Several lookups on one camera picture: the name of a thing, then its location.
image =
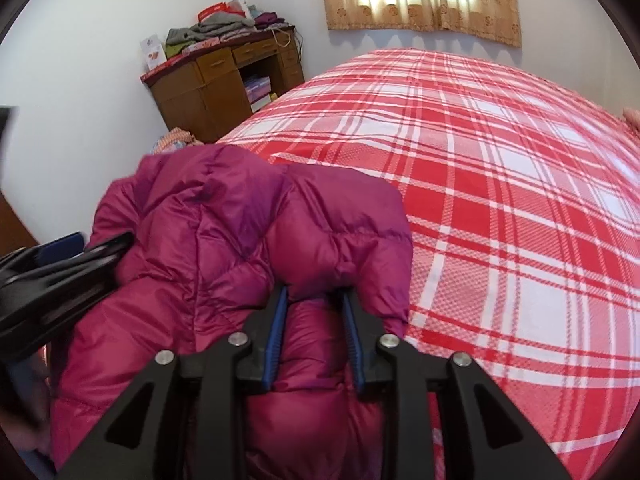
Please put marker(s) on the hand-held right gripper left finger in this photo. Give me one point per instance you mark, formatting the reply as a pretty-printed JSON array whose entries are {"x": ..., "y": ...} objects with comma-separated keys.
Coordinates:
[{"x": 277, "y": 340}]

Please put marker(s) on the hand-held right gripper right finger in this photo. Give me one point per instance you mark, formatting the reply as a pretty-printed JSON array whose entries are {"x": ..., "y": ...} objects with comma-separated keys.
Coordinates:
[{"x": 352, "y": 340}]

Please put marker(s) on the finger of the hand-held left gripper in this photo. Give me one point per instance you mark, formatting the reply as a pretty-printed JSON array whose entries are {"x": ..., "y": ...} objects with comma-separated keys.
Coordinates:
[
  {"x": 75, "y": 280},
  {"x": 60, "y": 249}
]

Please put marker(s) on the purple down jacket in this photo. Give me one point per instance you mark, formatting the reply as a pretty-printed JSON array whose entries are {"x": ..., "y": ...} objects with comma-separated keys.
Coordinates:
[{"x": 225, "y": 240}]

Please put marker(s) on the pastel clothes pile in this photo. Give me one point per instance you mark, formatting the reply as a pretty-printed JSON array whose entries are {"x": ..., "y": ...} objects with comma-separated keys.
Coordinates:
[{"x": 172, "y": 141}]

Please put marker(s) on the grey folded clothes pile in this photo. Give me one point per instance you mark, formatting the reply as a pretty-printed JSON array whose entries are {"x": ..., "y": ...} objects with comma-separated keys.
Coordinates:
[{"x": 215, "y": 26}]

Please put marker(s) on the purple folded clothes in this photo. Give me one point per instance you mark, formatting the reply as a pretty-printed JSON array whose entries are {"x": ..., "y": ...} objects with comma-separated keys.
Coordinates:
[{"x": 269, "y": 18}]

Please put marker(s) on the brown wooden door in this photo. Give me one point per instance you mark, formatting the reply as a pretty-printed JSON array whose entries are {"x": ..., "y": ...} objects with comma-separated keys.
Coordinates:
[{"x": 15, "y": 230}]

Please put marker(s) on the red plaid bed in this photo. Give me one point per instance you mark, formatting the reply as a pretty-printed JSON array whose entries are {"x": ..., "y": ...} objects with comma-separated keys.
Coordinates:
[{"x": 500, "y": 210}]

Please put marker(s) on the wooden desk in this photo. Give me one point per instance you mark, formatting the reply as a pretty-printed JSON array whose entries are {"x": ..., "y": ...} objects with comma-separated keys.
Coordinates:
[{"x": 190, "y": 100}]

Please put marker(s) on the white printed card box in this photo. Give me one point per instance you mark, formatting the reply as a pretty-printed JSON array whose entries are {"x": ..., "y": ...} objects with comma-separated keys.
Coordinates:
[{"x": 152, "y": 52}]

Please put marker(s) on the green folded cloth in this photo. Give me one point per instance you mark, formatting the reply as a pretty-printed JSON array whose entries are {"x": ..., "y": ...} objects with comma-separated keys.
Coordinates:
[{"x": 174, "y": 50}]

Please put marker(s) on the white and yellow box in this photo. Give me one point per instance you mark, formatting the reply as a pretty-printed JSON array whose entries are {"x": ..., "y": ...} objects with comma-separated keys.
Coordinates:
[{"x": 264, "y": 102}]

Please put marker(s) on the pink flat box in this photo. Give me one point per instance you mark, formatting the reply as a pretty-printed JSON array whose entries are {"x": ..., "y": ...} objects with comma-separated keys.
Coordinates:
[{"x": 200, "y": 46}]

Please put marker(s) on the beige patterned curtain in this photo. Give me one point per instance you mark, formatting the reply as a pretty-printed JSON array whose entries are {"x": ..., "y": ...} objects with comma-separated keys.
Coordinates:
[{"x": 475, "y": 15}]

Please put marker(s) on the pink pillow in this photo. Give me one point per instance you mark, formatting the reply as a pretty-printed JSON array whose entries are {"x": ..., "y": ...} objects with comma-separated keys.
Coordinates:
[{"x": 632, "y": 119}]

